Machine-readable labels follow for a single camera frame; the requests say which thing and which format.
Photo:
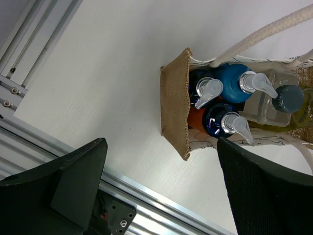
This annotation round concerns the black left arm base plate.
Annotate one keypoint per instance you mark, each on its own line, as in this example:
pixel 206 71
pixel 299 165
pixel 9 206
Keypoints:
pixel 110 216

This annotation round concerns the aluminium front rail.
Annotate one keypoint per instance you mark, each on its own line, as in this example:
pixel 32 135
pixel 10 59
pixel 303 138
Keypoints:
pixel 23 147

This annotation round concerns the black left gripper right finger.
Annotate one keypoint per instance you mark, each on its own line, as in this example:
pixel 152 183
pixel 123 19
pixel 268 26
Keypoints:
pixel 266 198

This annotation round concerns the clear square bottle dark cap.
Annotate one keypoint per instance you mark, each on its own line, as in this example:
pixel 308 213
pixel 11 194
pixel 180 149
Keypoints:
pixel 265 110

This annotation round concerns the canvas and burlap tote bag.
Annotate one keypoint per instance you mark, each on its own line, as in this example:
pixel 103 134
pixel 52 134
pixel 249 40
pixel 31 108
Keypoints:
pixel 174 103

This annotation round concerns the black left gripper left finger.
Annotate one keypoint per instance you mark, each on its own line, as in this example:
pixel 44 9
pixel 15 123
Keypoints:
pixel 55 198

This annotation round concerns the aluminium left corner post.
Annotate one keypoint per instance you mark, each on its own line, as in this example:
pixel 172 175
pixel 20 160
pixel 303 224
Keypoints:
pixel 24 49

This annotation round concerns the teal blue pump bottle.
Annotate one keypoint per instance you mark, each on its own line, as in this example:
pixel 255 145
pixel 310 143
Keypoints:
pixel 240 82

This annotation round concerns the dark blue pump bottle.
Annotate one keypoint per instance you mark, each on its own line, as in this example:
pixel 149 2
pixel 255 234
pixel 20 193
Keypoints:
pixel 222 119
pixel 203 87

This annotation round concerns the dark blue pump bottle front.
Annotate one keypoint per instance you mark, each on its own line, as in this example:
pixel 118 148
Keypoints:
pixel 222 119

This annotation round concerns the orange box in bag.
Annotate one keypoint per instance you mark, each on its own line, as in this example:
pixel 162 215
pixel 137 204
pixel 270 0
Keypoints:
pixel 197 119

